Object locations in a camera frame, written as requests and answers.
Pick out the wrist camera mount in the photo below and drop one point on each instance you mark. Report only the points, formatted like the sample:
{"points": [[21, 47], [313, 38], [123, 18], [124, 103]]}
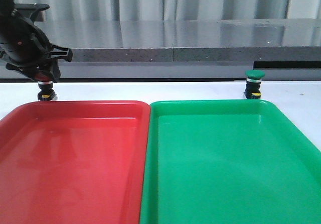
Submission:
{"points": [[34, 12]]}

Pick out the red plastic tray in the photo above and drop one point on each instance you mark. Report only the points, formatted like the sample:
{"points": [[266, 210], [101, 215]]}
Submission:
{"points": [[73, 162]]}

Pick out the red mushroom push button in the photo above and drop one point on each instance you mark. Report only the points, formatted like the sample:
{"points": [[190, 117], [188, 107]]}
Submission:
{"points": [[45, 85]]}

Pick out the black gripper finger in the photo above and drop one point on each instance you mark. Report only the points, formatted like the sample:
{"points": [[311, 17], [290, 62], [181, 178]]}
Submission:
{"points": [[29, 72], [54, 71]]}

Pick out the grey stone counter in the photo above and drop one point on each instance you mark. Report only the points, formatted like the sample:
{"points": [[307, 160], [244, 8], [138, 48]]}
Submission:
{"points": [[224, 49]]}

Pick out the green plastic tray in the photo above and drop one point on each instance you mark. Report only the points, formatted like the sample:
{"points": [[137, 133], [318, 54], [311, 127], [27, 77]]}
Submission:
{"points": [[228, 161]]}

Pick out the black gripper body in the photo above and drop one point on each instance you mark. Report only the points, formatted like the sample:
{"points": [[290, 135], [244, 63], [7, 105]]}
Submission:
{"points": [[25, 45]]}

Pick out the green mushroom push button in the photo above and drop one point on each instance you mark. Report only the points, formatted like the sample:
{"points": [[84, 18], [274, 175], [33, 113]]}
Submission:
{"points": [[253, 81]]}

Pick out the white pleated curtain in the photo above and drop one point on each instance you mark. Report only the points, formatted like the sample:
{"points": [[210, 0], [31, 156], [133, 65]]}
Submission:
{"points": [[170, 10]]}

